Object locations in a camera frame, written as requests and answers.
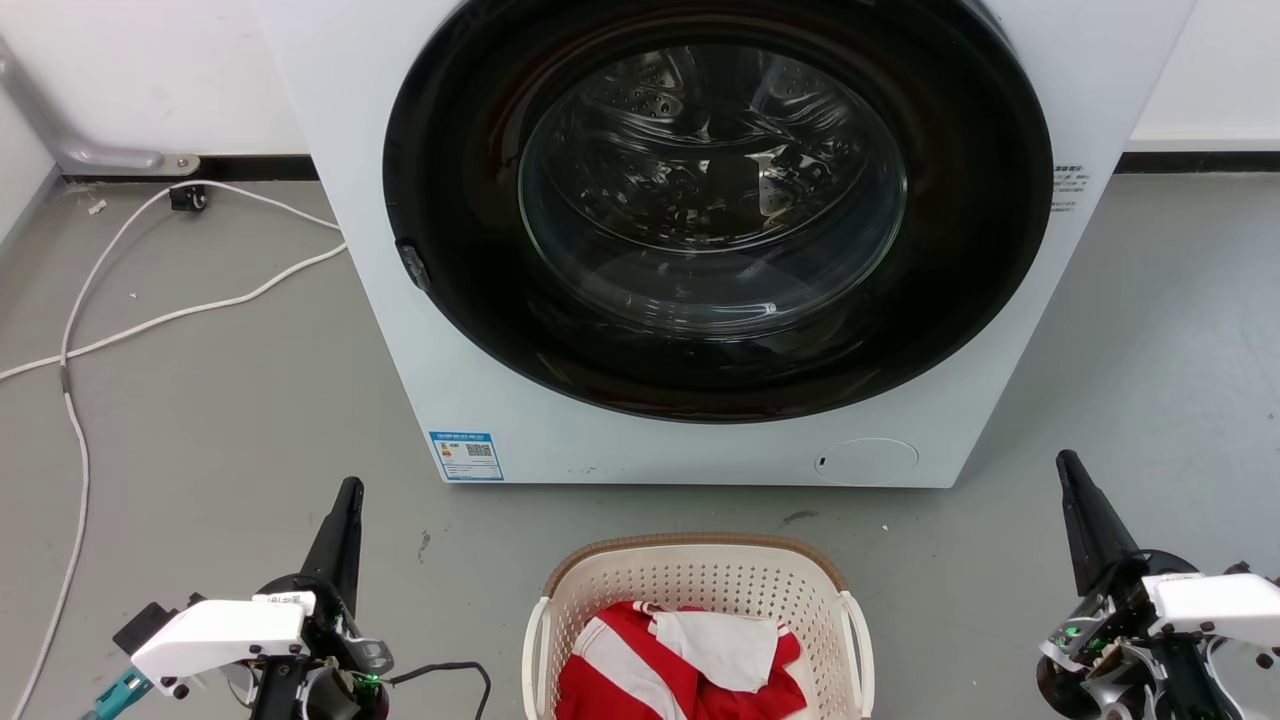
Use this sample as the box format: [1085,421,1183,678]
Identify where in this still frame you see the teal cable connector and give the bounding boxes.
[83,668,154,720]

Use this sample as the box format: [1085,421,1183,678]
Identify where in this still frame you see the small printed warning label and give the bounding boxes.
[1049,164,1090,214]

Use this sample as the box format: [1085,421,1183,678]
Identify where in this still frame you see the round black washer door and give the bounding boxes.
[382,0,1054,424]

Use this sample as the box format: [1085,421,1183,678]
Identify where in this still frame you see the grey wall pipe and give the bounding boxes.
[0,38,202,178]

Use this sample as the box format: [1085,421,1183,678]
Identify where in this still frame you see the white cloth garment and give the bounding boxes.
[650,610,782,694]

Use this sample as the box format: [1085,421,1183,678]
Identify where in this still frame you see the white power cable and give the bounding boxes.
[0,242,348,383]

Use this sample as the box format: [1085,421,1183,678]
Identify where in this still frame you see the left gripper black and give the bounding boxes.
[255,477,394,720]

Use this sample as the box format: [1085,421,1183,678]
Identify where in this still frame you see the steel washer drum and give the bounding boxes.
[520,44,907,337]

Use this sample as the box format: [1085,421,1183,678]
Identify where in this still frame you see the white front-load washing machine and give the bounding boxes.
[255,0,1198,489]

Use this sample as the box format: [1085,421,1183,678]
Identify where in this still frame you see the white plastic laundry basket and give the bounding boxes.
[522,533,876,720]

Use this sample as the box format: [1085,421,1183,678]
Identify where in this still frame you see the long white hose cable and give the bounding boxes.
[10,180,343,720]

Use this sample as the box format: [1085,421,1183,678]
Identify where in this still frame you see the blue energy label sticker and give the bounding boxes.
[429,431,505,483]

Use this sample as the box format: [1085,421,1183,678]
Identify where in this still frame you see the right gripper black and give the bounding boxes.
[1036,449,1233,720]

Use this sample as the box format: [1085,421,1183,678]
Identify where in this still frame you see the round white filter cover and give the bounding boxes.
[813,437,920,487]

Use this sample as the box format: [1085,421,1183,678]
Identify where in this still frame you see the red white striped garment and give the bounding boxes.
[555,600,809,720]

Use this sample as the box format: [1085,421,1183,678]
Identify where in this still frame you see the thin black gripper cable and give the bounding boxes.
[385,660,493,720]

